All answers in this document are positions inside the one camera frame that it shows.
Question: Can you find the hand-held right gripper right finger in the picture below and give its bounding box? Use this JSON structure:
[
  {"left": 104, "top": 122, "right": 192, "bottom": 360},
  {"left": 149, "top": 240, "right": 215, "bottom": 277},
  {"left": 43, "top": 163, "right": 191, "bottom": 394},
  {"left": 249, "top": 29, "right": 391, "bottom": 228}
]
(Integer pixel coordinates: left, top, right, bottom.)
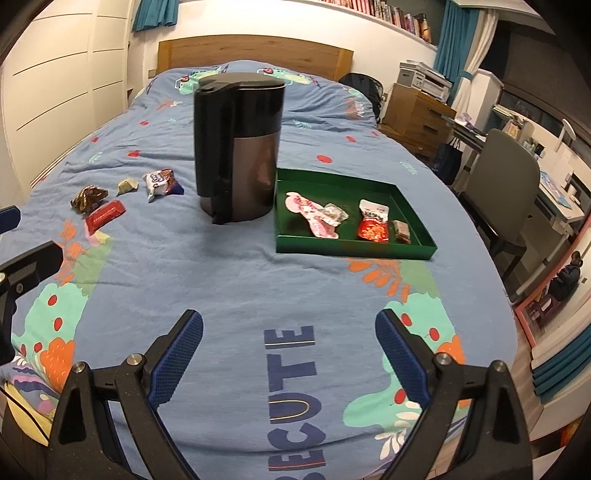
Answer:
[{"left": 375, "top": 308, "right": 534, "bottom": 480}]

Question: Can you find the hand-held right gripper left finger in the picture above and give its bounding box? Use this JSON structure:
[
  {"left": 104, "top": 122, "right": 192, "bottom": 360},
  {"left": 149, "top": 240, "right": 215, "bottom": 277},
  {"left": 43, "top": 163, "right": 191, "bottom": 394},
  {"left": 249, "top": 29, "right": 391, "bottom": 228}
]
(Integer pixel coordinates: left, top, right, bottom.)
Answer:
[{"left": 46, "top": 309, "right": 205, "bottom": 480}]

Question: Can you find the brown crinkled snack wrapper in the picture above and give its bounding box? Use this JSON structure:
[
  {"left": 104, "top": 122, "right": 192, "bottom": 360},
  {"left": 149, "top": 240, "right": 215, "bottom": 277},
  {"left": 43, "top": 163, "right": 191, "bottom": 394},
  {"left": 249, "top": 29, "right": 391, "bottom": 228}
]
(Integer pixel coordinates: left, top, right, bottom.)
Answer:
[{"left": 70, "top": 185, "right": 109, "bottom": 217}]

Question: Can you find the red rectangular snack packet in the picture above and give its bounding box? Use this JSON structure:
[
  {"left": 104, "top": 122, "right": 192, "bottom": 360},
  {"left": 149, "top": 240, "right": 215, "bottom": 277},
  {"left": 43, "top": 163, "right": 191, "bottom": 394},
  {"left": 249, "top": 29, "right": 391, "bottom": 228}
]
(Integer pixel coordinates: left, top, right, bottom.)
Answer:
[{"left": 84, "top": 199, "right": 126, "bottom": 232}]

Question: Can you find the red silver snack packet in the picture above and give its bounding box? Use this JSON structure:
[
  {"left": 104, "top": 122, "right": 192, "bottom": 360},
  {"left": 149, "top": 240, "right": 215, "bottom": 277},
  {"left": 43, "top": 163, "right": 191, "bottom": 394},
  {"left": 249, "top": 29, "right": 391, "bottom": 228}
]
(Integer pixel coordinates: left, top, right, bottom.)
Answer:
[{"left": 357, "top": 198, "right": 392, "bottom": 243}]

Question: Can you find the green tray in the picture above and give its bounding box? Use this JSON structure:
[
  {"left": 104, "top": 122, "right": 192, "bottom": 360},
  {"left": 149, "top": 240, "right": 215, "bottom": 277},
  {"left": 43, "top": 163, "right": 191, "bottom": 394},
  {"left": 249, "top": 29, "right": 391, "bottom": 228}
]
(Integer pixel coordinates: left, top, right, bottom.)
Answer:
[{"left": 275, "top": 167, "right": 438, "bottom": 260}]

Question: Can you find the white purple snack packet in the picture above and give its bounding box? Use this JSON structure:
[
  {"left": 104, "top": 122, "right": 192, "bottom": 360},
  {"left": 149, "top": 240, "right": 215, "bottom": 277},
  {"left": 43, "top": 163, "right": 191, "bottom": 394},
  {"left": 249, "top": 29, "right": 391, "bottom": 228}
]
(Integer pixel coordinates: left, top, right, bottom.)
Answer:
[{"left": 142, "top": 169, "right": 184, "bottom": 204}]

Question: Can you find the clear sheep candy packet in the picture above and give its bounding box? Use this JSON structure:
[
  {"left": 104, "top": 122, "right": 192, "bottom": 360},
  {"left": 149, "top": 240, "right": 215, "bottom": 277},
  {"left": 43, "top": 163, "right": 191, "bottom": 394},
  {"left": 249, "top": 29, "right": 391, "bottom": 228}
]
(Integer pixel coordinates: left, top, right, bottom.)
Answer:
[{"left": 322, "top": 202, "right": 349, "bottom": 227}]

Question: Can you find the pink cartoon snack packet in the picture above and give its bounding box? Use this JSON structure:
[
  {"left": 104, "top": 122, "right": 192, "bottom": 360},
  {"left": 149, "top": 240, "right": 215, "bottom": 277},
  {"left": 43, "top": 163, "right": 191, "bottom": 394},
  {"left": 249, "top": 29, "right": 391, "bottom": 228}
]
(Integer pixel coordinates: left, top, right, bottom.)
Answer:
[{"left": 285, "top": 191, "right": 345, "bottom": 239}]

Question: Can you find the printed blue blanket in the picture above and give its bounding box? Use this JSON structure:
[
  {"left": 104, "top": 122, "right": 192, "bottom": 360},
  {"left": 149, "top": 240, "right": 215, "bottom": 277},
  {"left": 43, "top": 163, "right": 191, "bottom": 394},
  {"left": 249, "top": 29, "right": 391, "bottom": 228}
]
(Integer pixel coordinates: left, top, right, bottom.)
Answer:
[{"left": 0, "top": 60, "right": 518, "bottom": 480}]

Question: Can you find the red framed mirror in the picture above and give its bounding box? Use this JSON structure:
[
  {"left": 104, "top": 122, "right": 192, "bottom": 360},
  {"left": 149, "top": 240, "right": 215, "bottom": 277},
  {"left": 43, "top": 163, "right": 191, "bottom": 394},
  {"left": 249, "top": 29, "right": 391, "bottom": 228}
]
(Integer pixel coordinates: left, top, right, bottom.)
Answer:
[{"left": 510, "top": 231, "right": 591, "bottom": 439}]

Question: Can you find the white wardrobe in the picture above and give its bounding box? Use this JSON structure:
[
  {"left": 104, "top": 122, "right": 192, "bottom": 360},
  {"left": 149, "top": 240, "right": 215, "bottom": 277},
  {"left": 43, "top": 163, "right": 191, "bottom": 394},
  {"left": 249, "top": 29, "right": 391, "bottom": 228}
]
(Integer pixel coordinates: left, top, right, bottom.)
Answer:
[{"left": 0, "top": 0, "right": 134, "bottom": 195}]

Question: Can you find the dark tote bag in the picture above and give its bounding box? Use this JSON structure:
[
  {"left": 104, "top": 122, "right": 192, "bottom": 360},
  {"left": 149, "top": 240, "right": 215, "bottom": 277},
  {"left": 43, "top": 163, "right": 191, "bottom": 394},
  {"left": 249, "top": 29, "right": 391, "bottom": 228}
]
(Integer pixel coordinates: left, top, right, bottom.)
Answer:
[{"left": 431, "top": 138, "right": 464, "bottom": 185}]

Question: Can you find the black electric kettle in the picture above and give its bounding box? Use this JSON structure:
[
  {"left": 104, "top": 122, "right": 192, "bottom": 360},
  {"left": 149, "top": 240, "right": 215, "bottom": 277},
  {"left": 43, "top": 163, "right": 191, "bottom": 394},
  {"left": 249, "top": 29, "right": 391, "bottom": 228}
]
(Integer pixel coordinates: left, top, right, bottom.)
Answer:
[{"left": 193, "top": 71, "right": 286, "bottom": 225}]

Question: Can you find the grey chair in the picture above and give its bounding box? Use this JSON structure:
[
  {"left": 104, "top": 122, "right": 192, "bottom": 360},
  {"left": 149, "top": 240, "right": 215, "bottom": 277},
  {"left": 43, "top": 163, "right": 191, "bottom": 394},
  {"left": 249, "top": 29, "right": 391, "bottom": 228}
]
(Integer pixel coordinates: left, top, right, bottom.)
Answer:
[{"left": 455, "top": 128, "right": 541, "bottom": 278}]

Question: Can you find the white desk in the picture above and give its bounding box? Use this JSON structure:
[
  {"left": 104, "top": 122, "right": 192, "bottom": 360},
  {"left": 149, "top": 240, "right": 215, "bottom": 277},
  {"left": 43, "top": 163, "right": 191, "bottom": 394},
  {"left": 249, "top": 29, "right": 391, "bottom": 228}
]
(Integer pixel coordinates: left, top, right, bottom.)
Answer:
[{"left": 443, "top": 102, "right": 591, "bottom": 301}]

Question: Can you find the wooden drawer cabinet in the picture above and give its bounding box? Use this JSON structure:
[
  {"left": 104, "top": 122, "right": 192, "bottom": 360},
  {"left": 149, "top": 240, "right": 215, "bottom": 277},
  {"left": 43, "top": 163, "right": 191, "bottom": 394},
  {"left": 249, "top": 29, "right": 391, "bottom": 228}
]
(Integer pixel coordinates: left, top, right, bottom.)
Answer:
[{"left": 381, "top": 83, "right": 458, "bottom": 160}]

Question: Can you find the teal curtain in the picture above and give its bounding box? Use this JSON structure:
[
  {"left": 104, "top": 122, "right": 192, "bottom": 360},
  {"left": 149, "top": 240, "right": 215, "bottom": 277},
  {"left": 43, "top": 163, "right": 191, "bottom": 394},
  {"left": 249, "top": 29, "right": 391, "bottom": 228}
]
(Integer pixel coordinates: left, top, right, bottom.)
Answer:
[
  {"left": 434, "top": 0, "right": 481, "bottom": 79},
  {"left": 131, "top": 0, "right": 178, "bottom": 32}
]

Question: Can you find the black backpack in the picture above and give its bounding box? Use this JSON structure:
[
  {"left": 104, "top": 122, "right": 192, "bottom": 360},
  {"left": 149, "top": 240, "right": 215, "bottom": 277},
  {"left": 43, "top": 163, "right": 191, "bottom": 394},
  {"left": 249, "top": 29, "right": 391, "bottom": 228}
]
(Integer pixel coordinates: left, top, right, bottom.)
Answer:
[{"left": 339, "top": 72, "right": 384, "bottom": 123}]

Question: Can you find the white printer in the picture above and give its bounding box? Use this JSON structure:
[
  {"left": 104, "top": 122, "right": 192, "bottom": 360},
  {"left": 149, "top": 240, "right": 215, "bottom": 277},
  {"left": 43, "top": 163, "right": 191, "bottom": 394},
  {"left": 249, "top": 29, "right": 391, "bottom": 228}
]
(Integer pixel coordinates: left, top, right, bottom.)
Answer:
[{"left": 398, "top": 60, "right": 453, "bottom": 103}]

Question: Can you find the white desk lamp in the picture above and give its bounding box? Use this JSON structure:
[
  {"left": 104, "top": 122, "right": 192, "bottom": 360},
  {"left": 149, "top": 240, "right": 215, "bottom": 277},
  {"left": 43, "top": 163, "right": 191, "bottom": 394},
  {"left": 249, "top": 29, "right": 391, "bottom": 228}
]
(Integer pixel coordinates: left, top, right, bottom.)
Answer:
[{"left": 556, "top": 117, "right": 577, "bottom": 155}]

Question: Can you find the wooden headboard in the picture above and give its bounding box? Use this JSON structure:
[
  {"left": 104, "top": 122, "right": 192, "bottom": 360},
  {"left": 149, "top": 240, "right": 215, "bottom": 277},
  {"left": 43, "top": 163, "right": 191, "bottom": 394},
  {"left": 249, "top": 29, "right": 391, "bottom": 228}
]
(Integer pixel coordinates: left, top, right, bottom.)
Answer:
[{"left": 157, "top": 38, "right": 354, "bottom": 81}]

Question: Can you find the row of books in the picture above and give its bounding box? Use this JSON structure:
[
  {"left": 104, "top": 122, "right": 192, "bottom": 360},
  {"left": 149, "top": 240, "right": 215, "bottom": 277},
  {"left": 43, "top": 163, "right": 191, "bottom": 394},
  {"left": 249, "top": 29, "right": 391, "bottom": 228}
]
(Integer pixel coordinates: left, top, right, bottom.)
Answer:
[{"left": 323, "top": 0, "right": 432, "bottom": 44}]

